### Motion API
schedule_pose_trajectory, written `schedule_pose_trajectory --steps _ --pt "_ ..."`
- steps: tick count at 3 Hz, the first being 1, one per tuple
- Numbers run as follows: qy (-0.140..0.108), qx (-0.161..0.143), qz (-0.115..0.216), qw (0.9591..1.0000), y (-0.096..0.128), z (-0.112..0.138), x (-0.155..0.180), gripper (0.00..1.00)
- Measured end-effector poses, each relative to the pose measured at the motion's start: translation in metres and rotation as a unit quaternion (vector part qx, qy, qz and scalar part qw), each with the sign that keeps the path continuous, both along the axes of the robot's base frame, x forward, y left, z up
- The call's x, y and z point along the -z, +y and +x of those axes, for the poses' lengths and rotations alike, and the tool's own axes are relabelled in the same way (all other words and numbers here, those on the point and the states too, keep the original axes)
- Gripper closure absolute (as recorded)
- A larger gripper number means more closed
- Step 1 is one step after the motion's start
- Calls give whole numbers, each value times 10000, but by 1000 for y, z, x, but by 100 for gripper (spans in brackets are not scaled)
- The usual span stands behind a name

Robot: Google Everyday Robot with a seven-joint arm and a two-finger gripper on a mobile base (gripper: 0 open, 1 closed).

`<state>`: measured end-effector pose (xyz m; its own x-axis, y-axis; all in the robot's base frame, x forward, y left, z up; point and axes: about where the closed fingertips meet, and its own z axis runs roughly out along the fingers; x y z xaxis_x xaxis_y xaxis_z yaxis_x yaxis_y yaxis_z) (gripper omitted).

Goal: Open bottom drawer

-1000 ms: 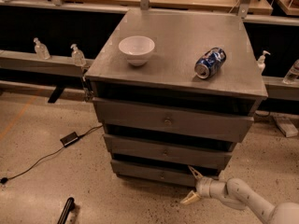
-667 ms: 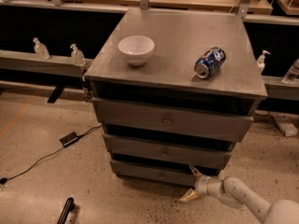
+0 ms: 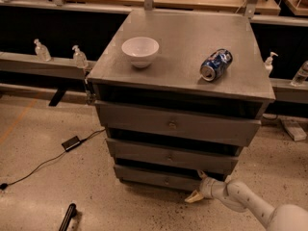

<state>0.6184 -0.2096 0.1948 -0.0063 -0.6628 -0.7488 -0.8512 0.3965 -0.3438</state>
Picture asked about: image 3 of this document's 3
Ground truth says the crushed blue soda can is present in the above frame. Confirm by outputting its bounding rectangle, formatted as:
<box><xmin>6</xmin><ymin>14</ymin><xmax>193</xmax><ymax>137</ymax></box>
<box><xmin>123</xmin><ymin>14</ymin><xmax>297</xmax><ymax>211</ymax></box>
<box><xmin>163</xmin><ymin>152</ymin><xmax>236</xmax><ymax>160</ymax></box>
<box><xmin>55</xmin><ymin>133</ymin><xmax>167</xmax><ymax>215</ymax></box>
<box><xmin>199</xmin><ymin>49</ymin><xmax>233</xmax><ymax>82</ymax></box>

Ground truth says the black power cable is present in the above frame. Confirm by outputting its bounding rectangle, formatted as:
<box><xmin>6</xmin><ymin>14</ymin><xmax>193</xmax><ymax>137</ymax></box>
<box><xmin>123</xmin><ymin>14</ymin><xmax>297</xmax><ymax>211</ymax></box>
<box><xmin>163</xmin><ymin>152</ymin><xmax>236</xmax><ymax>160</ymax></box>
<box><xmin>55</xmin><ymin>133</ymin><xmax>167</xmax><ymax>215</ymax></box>
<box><xmin>0</xmin><ymin>128</ymin><xmax>107</xmax><ymax>192</ymax></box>

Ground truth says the grey drawer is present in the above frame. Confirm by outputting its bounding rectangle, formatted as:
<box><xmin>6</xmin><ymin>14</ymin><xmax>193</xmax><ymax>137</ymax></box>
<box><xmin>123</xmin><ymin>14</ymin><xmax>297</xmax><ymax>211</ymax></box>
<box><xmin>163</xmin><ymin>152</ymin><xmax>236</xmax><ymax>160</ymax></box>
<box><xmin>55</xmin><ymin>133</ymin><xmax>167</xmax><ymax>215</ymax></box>
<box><xmin>106</xmin><ymin>138</ymin><xmax>238</xmax><ymax>174</ymax></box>
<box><xmin>114</xmin><ymin>165</ymin><xmax>201</xmax><ymax>192</ymax></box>
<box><xmin>95</xmin><ymin>101</ymin><xmax>261</xmax><ymax>146</ymax></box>

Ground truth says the clear pump bottle far left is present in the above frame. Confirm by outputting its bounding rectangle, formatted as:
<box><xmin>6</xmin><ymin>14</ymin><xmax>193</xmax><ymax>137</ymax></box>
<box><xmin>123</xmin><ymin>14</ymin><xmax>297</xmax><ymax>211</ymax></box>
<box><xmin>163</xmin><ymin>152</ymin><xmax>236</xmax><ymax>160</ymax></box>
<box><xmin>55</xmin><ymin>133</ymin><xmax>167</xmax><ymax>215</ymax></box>
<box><xmin>34</xmin><ymin>38</ymin><xmax>51</xmax><ymax>62</ymax></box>

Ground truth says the clear pump bottle near cabinet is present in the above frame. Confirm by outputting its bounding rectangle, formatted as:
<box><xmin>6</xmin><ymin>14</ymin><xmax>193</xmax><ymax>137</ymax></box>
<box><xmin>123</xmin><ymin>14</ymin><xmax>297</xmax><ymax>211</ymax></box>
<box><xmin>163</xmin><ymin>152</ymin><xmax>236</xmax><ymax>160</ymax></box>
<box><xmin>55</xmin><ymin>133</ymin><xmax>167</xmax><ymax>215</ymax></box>
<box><xmin>72</xmin><ymin>45</ymin><xmax>89</xmax><ymax>68</ymax></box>

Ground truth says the grey block on floor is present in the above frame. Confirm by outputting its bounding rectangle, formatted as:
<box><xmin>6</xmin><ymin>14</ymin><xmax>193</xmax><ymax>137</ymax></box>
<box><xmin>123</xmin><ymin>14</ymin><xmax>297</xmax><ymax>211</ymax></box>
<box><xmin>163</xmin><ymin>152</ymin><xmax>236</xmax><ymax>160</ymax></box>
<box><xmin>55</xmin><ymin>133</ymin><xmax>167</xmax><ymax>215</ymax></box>
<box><xmin>281</xmin><ymin>119</ymin><xmax>307</xmax><ymax>141</ymax></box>

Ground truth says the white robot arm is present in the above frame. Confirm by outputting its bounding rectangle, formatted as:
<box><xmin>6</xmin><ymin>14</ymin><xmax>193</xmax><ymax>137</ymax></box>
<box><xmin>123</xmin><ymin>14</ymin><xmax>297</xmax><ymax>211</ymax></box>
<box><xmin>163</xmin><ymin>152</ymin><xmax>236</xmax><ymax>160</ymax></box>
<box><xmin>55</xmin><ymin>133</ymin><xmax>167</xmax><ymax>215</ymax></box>
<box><xmin>185</xmin><ymin>170</ymin><xmax>308</xmax><ymax>231</ymax></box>

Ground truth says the clear plastic water bottle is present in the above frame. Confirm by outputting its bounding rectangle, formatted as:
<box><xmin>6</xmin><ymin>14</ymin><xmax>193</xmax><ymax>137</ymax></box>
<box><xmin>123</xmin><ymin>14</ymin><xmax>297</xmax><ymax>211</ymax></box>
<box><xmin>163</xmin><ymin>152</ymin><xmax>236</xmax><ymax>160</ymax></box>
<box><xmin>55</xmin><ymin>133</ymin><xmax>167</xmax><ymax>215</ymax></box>
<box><xmin>291</xmin><ymin>61</ymin><xmax>308</xmax><ymax>87</ymax></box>

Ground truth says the grey wooden drawer cabinet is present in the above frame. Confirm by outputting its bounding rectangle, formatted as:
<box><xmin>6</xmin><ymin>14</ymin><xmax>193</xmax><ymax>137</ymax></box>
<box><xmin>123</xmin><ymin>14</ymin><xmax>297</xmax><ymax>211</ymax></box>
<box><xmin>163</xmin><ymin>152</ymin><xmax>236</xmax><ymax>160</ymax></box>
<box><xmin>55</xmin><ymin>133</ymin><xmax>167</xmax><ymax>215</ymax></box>
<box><xmin>89</xmin><ymin>11</ymin><xmax>275</xmax><ymax>180</ymax></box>

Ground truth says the white ceramic bowl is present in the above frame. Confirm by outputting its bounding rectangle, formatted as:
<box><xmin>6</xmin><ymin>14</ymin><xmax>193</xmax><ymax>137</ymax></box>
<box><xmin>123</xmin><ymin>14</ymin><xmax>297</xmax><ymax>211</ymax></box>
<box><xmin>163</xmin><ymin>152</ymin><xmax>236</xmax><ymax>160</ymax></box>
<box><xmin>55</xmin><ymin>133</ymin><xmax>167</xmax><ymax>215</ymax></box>
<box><xmin>121</xmin><ymin>37</ymin><xmax>160</xmax><ymax>68</ymax></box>

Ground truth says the black power adapter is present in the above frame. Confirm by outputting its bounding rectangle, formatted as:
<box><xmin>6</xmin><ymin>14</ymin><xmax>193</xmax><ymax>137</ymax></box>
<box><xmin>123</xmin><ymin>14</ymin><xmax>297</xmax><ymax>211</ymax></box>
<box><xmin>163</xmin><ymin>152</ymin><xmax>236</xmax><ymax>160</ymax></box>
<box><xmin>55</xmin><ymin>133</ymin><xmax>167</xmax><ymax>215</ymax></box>
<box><xmin>62</xmin><ymin>136</ymin><xmax>81</xmax><ymax>152</ymax></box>

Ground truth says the grey metal shelf rail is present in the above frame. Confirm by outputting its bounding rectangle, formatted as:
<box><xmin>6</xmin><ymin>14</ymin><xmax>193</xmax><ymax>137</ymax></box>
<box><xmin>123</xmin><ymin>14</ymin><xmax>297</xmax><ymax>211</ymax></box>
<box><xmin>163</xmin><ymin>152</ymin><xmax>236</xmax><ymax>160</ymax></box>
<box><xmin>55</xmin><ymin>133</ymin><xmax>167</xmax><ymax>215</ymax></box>
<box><xmin>0</xmin><ymin>52</ymin><xmax>84</xmax><ymax>80</ymax></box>

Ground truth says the black cylindrical handle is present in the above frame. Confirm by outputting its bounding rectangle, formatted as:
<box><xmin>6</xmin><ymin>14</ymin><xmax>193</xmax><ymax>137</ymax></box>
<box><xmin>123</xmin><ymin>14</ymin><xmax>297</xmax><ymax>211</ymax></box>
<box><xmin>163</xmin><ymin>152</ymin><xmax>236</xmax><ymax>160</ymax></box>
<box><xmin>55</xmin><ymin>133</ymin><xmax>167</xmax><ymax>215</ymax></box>
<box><xmin>59</xmin><ymin>203</ymin><xmax>77</xmax><ymax>231</ymax></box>

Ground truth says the white pump bottle right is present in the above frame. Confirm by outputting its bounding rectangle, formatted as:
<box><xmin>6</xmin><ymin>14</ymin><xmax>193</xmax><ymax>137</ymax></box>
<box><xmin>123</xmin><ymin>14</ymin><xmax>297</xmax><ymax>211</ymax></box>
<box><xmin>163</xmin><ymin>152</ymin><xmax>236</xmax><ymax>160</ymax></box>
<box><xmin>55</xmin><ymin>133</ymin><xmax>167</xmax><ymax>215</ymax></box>
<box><xmin>264</xmin><ymin>52</ymin><xmax>277</xmax><ymax>75</ymax></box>

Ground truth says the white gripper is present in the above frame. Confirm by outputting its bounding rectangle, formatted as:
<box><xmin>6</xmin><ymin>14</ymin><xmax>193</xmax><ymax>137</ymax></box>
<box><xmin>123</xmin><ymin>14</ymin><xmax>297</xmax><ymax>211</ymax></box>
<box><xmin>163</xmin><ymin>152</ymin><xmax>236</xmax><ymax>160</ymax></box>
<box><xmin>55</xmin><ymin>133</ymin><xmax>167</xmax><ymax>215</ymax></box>
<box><xmin>185</xmin><ymin>170</ymin><xmax>227</xmax><ymax>203</ymax></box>

